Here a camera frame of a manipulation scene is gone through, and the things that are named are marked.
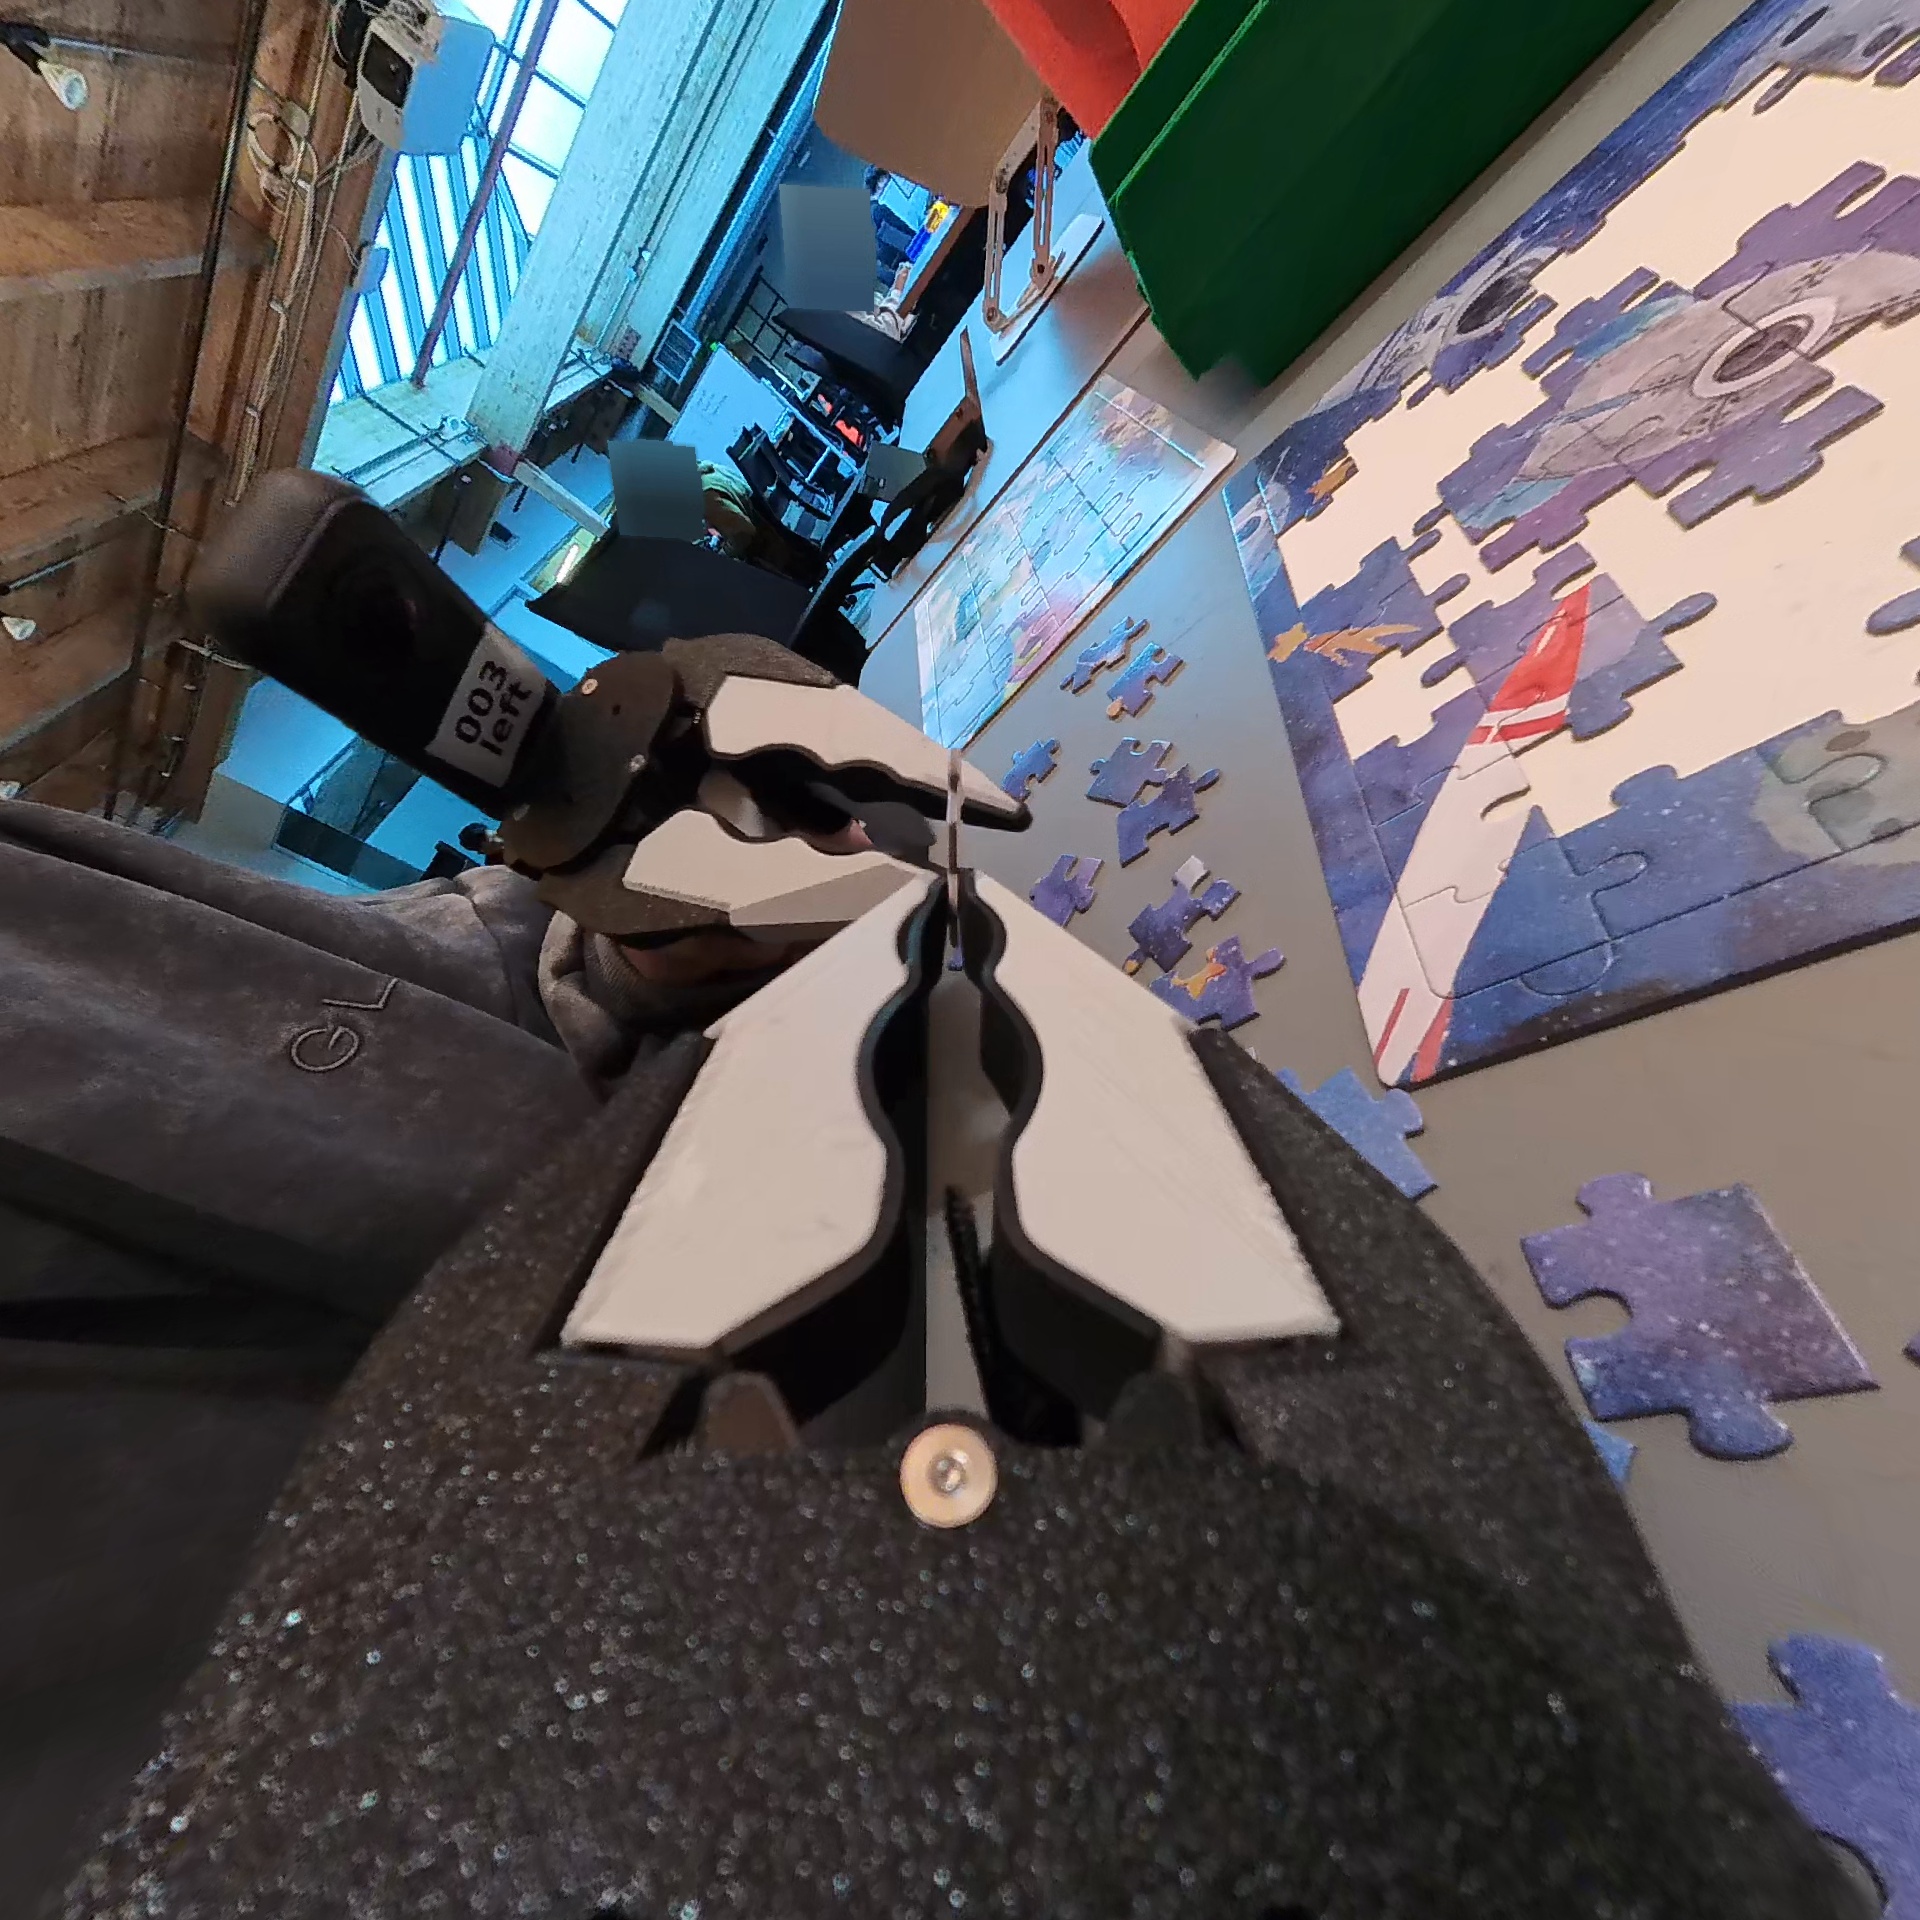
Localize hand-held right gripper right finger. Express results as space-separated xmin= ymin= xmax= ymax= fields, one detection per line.
xmin=961 ymin=871 xmax=1345 ymax=1449

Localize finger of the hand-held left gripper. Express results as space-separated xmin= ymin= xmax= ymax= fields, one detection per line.
xmin=697 ymin=672 xmax=1033 ymax=837
xmin=623 ymin=807 xmax=939 ymax=939

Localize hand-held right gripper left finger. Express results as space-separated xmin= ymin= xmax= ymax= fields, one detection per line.
xmin=560 ymin=871 xmax=963 ymax=1427

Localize space puzzle board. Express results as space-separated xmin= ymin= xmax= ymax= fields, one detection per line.
xmin=1224 ymin=0 xmax=1920 ymax=1088

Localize puzzle pieces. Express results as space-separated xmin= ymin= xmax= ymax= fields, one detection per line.
xmin=997 ymin=614 xmax=1920 ymax=1905

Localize person's left forearm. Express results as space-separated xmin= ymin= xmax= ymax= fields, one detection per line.
xmin=533 ymin=892 xmax=723 ymax=1088

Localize grey desk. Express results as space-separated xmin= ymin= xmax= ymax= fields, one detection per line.
xmin=863 ymin=224 xmax=1920 ymax=1863

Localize colourful cartoon puzzle board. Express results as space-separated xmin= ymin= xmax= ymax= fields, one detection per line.
xmin=913 ymin=375 xmax=1235 ymax=748

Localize white flat board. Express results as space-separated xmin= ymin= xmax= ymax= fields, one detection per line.
xmin=991 ymin=209 xmax=1156 ymax=366

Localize red plastic bin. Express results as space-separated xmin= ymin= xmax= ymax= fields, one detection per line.
xmin=984 ymin=0 xmax=1255 ymax=137

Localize green plastic bin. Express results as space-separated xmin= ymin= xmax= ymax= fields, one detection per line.
xmin=1091 ymin=0 xmax=1659 ymax=383

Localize wooden frame stand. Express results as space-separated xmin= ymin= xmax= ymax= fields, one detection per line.
xmin=979 ymin=88 xmax=1069 ymax=335

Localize white ceiling camera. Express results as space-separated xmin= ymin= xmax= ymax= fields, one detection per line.
xmin=353 ymin=0 xmax=443 ymax=113

